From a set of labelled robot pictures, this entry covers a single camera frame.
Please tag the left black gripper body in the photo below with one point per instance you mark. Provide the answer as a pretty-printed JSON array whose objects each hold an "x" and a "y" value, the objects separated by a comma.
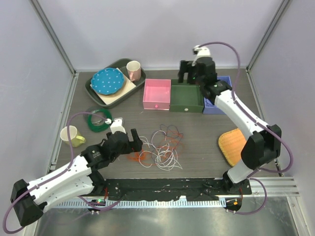
[{"x": 126, "y": 149}]

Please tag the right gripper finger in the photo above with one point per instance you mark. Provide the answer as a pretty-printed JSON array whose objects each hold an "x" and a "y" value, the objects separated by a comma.
[
  {"x": 183, "y": 69},
  {"x": 191, "y": 78}
]

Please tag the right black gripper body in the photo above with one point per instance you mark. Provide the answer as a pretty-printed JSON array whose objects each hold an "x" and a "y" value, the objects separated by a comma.
[{"x": 200, "y": 80}]

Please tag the green plastic box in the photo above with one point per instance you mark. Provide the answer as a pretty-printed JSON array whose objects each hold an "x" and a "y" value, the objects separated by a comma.
[{"x": 185, "y": 98}]

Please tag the blue plastic box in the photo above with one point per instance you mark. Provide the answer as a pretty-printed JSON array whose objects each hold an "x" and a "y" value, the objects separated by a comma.
[{"x": 211, "y": 109}]

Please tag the pink plastic box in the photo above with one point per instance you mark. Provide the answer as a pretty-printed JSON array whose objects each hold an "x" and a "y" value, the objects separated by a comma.
[{"x": 157, "y": 94}]

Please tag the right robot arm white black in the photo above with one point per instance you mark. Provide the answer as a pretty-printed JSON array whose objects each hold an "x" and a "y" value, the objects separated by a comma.
[{"x": 262, "y": 145}]

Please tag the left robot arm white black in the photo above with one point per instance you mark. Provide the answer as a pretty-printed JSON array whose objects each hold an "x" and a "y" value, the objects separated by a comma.
[{"x": 81, "y": 177}]

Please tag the green tape roll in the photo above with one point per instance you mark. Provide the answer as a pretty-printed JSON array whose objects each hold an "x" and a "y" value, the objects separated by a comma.
[{"x": 101, "y": 124}]

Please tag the yellow mug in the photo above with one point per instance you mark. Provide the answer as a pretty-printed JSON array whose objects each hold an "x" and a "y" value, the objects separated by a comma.
[{"x": 71, "y": 136}]

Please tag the pink mug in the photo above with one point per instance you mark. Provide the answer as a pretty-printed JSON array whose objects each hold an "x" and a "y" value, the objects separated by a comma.
[{"x": 134, "y": 70}]

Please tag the beige square board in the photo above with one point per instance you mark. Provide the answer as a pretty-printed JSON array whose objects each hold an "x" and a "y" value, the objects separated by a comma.
[{"x": 127, "y": 87}]

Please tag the blue dotted plate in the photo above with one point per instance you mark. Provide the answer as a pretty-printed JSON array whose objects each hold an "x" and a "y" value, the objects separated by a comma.
[{"x": 107, "y": 81}]

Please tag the orange woven mat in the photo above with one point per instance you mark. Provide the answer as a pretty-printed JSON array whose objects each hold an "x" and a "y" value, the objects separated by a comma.
[{"x": 231, "y": 144}]

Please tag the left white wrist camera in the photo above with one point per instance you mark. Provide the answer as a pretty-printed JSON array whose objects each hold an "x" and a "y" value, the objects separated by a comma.
[{"x": 116, "y": 125}]

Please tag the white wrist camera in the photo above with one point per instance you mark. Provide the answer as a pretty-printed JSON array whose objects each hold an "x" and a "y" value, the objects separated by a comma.
[
  {"x": 202, "y": 55},
  {"x": 116, "y": 125}
]

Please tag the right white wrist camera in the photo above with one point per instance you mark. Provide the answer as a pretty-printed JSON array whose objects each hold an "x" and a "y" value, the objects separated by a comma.
[{"x": 202, "y": 55}]

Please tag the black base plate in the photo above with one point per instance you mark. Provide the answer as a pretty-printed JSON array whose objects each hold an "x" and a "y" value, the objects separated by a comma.
[{"x": 167, "y": 189}]

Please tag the white slotted cable duct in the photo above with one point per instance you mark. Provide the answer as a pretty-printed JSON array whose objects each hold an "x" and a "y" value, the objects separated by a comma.
[{"x": 181, "y": 203}]

